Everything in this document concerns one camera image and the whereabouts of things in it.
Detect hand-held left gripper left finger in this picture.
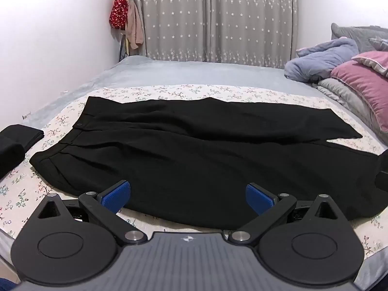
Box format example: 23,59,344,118
37,180,146,245

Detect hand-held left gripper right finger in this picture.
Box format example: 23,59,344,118
229,183,341,245

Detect black pants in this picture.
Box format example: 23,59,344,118
30,96,383,230

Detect floral printed blanket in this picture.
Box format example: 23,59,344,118
0,85,388,263

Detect pink pillow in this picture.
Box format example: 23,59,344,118
330,51,388,133

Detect folded black clothes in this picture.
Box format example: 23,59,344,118
0,124,45,180

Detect blue-grey quilt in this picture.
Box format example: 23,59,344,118
284,36,360,83

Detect grey bed sheet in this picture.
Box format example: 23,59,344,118
0,55,388,291

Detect grey pillow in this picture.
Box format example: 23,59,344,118
330,23,388,53

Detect pink hanging garment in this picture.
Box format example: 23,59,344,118
126,0,145,49

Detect grey star-patterned curtain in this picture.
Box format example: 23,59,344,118
133,0,299,65

